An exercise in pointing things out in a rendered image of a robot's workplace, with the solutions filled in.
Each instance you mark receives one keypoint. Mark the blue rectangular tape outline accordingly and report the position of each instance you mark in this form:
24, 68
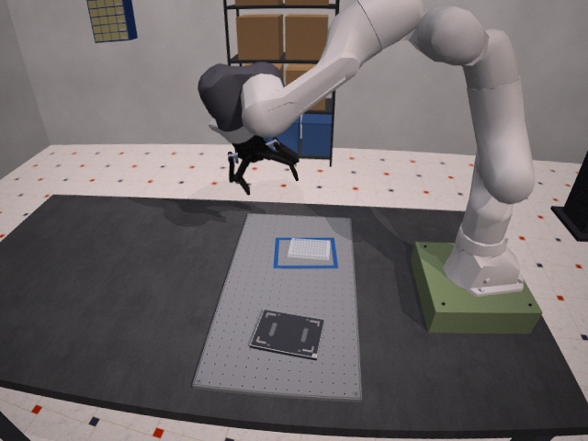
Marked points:
333, 251

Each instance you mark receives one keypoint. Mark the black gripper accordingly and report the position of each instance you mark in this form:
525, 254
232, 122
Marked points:
257, 146

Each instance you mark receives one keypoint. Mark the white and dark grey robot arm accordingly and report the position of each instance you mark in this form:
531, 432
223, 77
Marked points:
480, 262

